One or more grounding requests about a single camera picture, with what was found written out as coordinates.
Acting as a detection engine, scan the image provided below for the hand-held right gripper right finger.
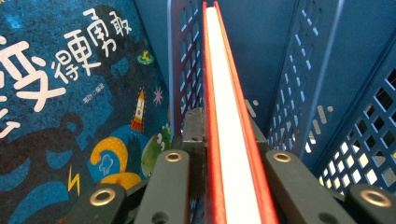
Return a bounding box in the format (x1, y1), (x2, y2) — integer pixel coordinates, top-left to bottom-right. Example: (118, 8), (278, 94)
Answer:
(247, 108), (270, 154)

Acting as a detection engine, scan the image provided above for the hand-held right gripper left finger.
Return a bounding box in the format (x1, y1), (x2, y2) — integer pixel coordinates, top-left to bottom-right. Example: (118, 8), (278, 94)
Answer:
(181, 106), (207, 200)

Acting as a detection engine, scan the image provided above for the red hardcover picture book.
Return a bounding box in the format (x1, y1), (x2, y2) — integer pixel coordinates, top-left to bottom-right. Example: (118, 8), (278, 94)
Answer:
(201, 0), (279, 224)

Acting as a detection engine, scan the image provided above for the blue plastic file rack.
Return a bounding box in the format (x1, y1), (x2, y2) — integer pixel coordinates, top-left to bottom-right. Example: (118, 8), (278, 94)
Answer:
(134, 0), (396, 224)

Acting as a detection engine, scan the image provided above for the blue picture book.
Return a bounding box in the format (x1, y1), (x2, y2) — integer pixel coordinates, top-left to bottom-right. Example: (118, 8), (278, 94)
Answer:
(0, 0), (174, 224)

